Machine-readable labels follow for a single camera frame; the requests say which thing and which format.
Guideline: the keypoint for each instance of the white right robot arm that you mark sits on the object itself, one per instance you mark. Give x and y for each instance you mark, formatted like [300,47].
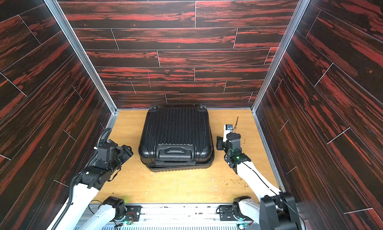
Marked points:
[276,209]

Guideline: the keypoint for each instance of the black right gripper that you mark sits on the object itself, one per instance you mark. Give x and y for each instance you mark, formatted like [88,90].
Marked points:
[220,143]

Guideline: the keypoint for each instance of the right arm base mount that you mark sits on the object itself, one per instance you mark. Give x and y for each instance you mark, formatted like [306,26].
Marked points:
[226,213]

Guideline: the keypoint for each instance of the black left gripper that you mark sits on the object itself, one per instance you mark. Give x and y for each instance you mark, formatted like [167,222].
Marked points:
[125,151]

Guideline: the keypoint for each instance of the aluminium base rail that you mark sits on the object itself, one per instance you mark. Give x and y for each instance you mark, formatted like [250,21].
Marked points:
[172,217]

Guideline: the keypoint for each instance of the aluminium corner post left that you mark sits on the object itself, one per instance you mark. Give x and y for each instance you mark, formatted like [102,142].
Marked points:
[69,33]

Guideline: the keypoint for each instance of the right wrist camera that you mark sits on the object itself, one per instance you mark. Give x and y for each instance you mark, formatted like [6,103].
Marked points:
[228,128]

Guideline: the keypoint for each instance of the aluminium corner post right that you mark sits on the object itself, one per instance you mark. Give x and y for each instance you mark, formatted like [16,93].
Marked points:
[291,29]

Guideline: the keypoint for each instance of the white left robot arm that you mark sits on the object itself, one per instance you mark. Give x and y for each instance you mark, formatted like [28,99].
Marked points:
[84,187]

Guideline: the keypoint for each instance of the black hard-shell suitcase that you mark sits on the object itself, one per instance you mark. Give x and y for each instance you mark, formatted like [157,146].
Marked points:
[176,138]

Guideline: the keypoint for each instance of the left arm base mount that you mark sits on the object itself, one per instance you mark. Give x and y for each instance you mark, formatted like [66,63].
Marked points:
[132,213]

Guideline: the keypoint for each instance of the aluminium corner post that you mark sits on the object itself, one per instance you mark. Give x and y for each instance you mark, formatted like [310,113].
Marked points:
[291,29]
[69,33]

